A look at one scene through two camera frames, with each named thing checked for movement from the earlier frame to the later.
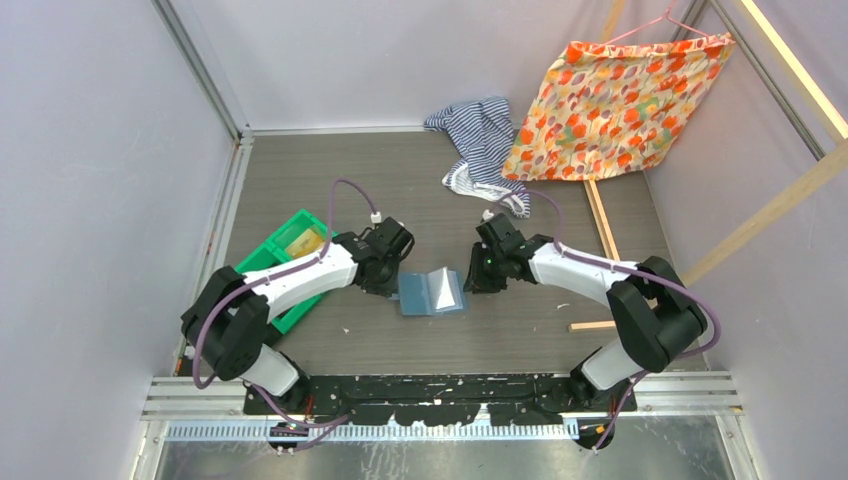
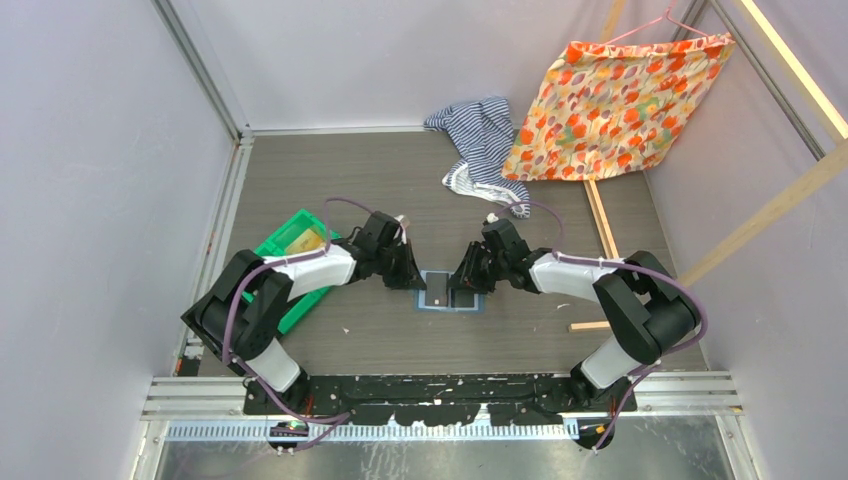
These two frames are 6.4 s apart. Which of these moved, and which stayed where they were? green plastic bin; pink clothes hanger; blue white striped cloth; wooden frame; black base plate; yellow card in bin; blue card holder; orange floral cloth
Moved: blue card holder
Stayed: blue white striped cloth; orange floral cloth; pink clothes hanger; yellow card in bin; wooden frame; green plastic bin; black base plate
